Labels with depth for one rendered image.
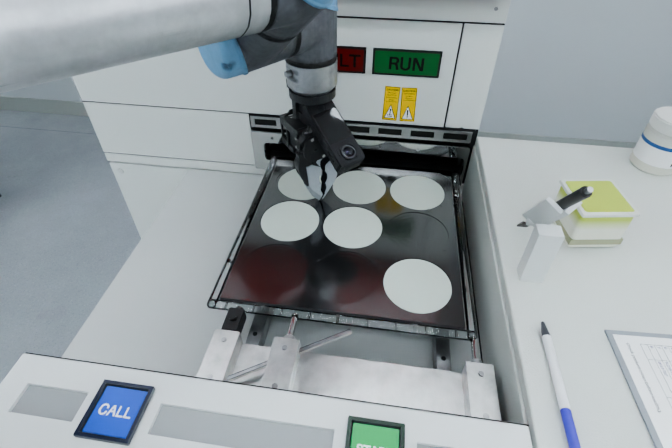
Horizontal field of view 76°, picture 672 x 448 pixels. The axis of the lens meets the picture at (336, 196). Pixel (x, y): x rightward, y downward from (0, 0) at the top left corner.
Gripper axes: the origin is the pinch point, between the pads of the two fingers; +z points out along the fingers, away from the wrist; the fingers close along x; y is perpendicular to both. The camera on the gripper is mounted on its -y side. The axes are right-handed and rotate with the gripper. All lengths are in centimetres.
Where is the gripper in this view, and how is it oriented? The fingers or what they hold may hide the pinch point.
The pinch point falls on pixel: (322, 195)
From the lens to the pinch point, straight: 76.2
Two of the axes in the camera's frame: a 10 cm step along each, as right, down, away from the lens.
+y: -5.4, -5.4, 6.4
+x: -8.4, 3.5, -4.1
